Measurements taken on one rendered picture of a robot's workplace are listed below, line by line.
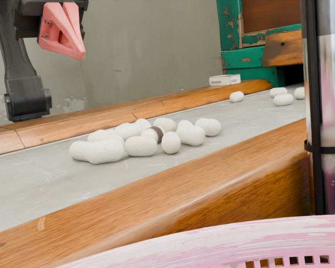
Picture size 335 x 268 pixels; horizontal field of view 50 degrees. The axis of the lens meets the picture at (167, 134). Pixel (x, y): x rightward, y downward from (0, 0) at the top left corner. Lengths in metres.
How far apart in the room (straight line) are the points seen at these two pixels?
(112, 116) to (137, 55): 1.76
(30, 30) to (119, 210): 0.42
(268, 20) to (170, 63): 1.28
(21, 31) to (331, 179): 0.45
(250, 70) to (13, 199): 0.72
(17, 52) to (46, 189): 0.55
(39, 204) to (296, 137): 0.18
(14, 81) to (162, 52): 1.46
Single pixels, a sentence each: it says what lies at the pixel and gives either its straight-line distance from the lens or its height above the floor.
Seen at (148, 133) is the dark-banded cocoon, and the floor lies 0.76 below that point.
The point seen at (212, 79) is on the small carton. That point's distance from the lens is 0.82.
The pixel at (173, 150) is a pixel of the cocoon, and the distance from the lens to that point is 0.34.
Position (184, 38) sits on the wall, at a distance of 2.05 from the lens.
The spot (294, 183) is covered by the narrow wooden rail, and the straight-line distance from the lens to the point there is 0.22.
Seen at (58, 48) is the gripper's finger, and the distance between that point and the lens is 0.52.
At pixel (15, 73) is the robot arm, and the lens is 0.81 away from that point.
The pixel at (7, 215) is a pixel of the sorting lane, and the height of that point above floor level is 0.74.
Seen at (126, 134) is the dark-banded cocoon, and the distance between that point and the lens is 0.42.
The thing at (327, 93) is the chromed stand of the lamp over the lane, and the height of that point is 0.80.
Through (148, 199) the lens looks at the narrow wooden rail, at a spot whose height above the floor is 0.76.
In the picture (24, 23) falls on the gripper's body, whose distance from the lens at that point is 0.55.
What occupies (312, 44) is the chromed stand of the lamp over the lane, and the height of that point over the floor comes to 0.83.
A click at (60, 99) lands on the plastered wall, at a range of 2.70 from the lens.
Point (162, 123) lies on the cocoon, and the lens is 0.43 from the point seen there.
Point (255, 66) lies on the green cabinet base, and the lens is 0.91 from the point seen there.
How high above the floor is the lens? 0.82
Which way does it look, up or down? 11 degrees down
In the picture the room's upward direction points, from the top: 7 degrees counter-clockwise
